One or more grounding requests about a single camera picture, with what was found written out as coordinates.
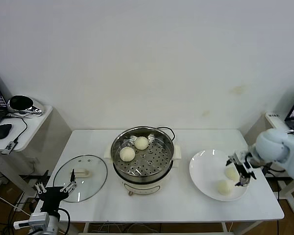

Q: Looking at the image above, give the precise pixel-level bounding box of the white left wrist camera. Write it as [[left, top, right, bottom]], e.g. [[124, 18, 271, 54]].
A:
[[13, 212, 51, 231]]

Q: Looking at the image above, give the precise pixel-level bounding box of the glass pot lid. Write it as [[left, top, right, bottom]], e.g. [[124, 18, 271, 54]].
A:
[[53, 154, 108, 203]]

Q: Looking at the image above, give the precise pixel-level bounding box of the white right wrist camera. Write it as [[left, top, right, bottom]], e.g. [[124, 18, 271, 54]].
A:
[[234, 151, 247, 164]]

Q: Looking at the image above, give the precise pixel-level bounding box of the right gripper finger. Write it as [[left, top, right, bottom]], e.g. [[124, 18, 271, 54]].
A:
[[225, 156, 238, 167], [234, 165, 258, 188]]

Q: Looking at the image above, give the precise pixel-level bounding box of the grey usb hub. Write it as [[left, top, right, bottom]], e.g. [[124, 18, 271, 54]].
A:
[[0, 141, 17, 155]]

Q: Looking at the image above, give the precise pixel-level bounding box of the white round plate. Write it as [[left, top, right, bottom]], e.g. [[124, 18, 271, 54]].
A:
[[189, 149, 250, 202]]

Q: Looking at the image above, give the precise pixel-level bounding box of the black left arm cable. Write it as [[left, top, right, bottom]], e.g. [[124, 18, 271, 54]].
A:
[[57, 208, 71, 235]]

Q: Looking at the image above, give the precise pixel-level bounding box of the black computer mouse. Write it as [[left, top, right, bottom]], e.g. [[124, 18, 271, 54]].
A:
[[0, 123, 13, 140]]

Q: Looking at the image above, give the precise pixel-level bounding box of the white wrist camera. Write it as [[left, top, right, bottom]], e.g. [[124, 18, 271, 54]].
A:
[[234, 151, 247, 164], [13, 212, 51, 231]]

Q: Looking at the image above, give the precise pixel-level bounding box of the stainless steel steamer basket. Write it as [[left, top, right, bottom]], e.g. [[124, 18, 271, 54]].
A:
[[111, 126, 176, 184]]

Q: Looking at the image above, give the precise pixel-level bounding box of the white side table with label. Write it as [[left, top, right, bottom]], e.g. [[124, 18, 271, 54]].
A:
[[244, 113, 294, 213]]

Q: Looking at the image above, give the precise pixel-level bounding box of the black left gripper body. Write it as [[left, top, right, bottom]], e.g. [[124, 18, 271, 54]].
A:
[[38, 186, 70, 213]]

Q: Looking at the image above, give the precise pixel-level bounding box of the white floor cable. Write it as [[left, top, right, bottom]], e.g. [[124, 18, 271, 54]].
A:
[[0, 190, 34, 217]]

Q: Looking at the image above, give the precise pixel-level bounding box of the black cooker power cord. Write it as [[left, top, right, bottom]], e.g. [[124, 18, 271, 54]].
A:
[[156, 126, 176, 141]]

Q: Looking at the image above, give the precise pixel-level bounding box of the stainless steel steamer pot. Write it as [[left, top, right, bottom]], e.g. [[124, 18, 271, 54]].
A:
[[104, 144, 182, 196]]

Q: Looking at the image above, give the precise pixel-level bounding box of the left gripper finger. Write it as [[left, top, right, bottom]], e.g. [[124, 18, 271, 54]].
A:
[[35, 170, 49, 195], [60, 168, 78, 194]]

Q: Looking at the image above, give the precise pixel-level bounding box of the white side table with mouse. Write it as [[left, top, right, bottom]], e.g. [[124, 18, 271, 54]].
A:
[[0, 104, 74, 204]]

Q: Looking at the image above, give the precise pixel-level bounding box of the black usb hub cable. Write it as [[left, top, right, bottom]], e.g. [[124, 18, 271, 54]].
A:
[[4, 114, 28, 144]]

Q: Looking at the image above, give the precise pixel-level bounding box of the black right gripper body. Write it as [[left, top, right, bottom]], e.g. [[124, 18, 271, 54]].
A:
[[242, 150, 259, 172]]

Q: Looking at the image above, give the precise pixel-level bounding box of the white steamed baozi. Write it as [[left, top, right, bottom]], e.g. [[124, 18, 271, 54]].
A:
[[216, 180, 233, 196], [119, 146, 136, 162], [134, 136, 149, 150], [224, 167, 242, 182]]

